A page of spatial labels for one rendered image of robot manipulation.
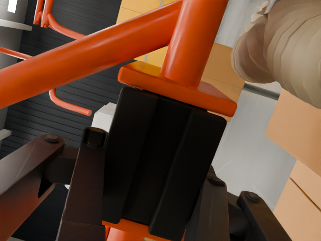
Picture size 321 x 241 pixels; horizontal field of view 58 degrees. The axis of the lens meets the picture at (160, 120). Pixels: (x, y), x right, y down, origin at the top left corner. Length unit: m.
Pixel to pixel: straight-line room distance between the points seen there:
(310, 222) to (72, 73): 0.89
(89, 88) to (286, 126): 10.85
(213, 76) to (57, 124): 10.32
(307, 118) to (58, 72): 0.22
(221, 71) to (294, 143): 1.38
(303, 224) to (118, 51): 0.91
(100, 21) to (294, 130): 10.74
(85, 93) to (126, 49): 10.96
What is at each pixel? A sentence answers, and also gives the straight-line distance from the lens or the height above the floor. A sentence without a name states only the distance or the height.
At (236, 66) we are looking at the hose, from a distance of 0.23.
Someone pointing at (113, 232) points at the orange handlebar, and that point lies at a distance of 0.19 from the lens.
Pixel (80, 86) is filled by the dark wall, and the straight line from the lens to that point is 11.18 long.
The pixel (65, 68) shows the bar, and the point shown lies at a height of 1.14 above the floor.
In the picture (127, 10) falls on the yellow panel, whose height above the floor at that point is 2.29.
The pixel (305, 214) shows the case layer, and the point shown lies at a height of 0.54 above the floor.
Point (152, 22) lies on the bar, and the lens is 0.17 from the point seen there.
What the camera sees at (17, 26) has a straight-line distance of 10.81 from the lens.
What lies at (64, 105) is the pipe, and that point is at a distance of 7.85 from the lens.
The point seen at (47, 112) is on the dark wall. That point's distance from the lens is 11.77.
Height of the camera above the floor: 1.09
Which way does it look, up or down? 3 degrees down
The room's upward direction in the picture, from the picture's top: 73 degrees counter-clockwise
